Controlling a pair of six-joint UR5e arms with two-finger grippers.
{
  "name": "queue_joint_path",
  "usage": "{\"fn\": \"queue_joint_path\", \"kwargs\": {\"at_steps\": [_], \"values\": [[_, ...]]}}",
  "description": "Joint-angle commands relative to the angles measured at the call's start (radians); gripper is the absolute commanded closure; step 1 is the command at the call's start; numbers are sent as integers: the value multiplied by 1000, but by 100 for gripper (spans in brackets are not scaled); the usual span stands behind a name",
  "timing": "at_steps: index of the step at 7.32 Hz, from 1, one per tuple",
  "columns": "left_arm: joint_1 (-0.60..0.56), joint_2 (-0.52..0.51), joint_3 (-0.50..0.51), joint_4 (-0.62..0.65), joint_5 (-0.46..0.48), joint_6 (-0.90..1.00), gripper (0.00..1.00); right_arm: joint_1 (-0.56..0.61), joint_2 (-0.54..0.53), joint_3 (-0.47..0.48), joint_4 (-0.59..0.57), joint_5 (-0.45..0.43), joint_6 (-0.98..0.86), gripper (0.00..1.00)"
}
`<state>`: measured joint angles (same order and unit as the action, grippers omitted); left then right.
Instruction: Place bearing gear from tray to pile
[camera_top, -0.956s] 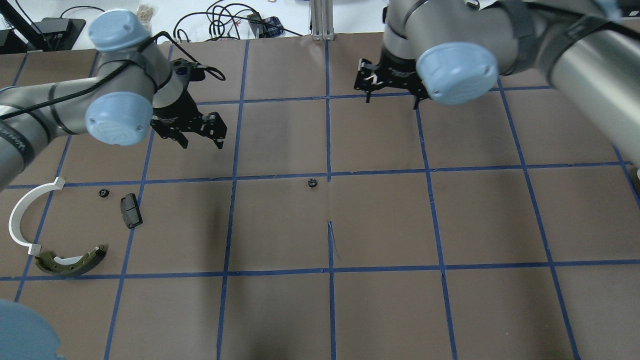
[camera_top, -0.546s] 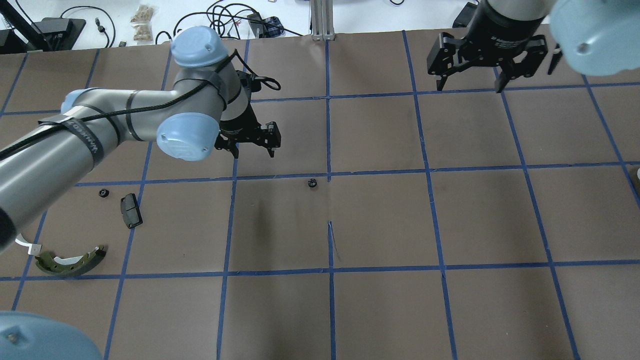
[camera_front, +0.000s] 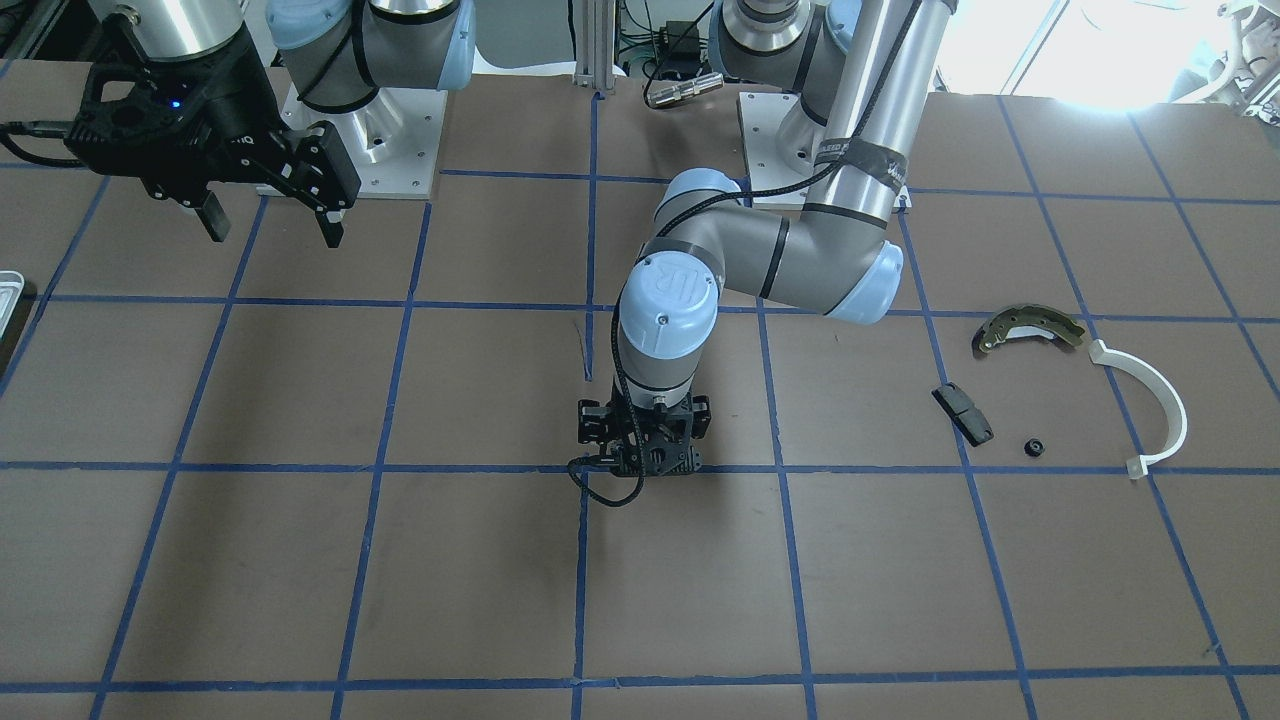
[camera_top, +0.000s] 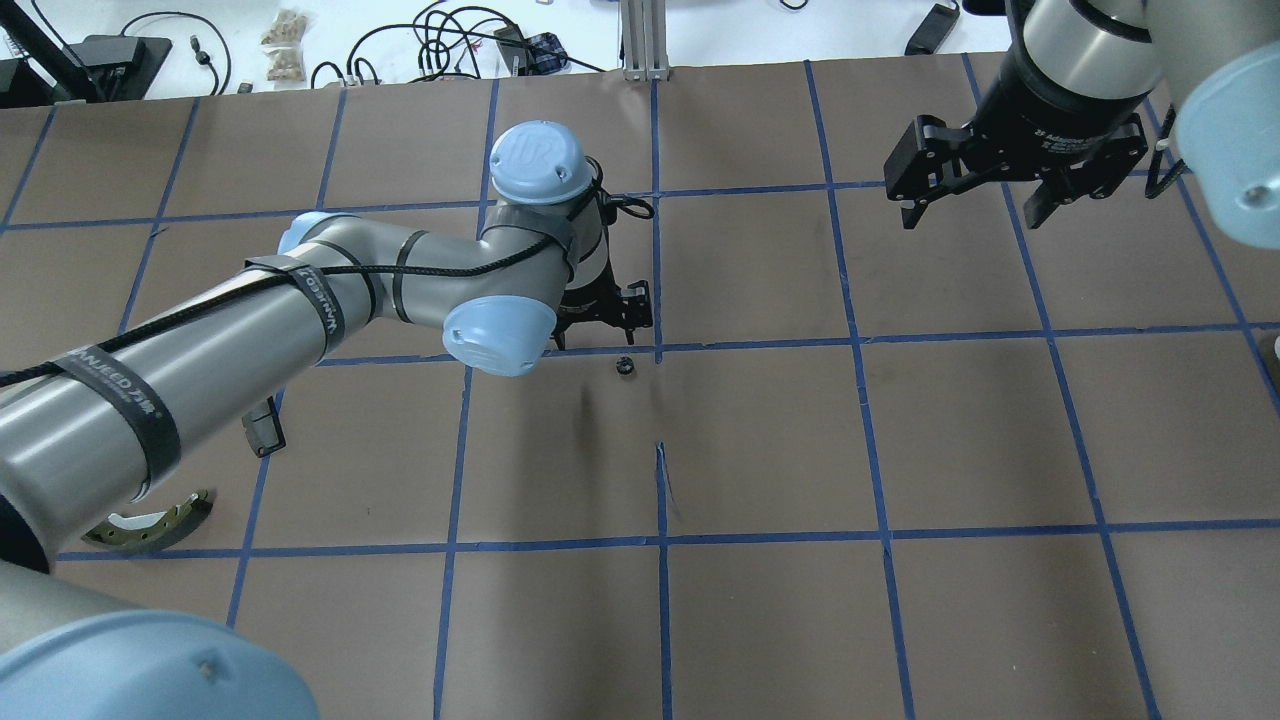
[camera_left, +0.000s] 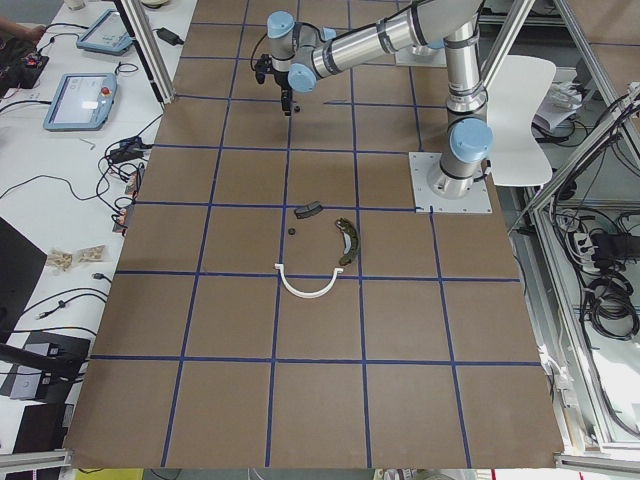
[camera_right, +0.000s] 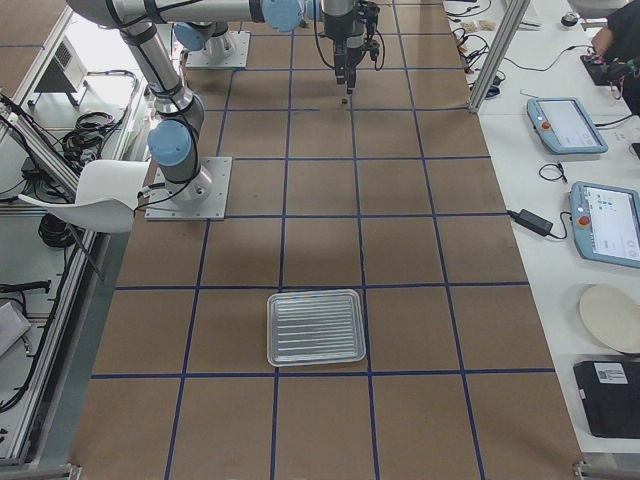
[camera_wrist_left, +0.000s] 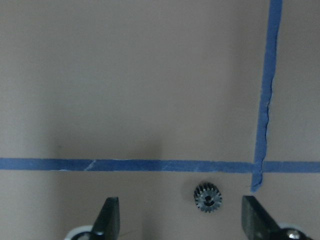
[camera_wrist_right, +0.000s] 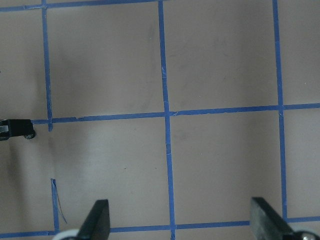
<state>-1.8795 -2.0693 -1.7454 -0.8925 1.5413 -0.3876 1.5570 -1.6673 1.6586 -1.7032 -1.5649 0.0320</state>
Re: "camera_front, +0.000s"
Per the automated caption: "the silver metal tray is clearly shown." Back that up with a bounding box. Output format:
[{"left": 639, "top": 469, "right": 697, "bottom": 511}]
[{"left": 0, "top": 270, "right": 26, "bottom": 337}]

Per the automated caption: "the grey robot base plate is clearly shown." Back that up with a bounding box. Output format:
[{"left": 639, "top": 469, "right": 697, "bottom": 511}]
[{"left": 739, "top": 90, "right": 913, "bottom": 211}]

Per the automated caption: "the black brake pad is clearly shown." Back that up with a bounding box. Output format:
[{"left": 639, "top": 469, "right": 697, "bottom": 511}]
[{"left": 931, "top": 382, "right": 995, "bottom": 447}]

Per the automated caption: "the white curved plastic clamp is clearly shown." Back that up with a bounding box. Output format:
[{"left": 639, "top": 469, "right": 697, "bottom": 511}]
[{"left": 1088, "top": 338, "right": 1188, "bottom": 480}]

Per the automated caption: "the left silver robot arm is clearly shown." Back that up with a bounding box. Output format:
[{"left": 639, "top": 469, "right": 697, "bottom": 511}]
[{"left": 579, "top": 1, "right": 957, "bottom": 480}]

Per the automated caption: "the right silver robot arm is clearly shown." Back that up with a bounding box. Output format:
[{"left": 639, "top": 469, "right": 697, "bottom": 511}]
[{"left": 61, "top": 1, "right": 476, "bottom": 249}]

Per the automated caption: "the green brake shoe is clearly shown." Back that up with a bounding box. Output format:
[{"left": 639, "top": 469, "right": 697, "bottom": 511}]
[{"left": 972, "top": 304, "right": 1087, "bottom": 354}]

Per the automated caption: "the aluminium frame post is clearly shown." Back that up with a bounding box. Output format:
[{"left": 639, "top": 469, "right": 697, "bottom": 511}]
[{"left": 570, "top": 0, "right": 618, "bottom": 99}]

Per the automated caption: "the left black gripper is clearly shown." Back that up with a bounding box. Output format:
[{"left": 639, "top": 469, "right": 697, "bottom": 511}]
[{"left": 600, "top": 395, "right": 712, "bottom": 478}]

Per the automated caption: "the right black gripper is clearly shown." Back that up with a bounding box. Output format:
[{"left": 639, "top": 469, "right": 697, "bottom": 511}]
[{"left": 64, "top": 26, "right": 360, "bottom": 249}]

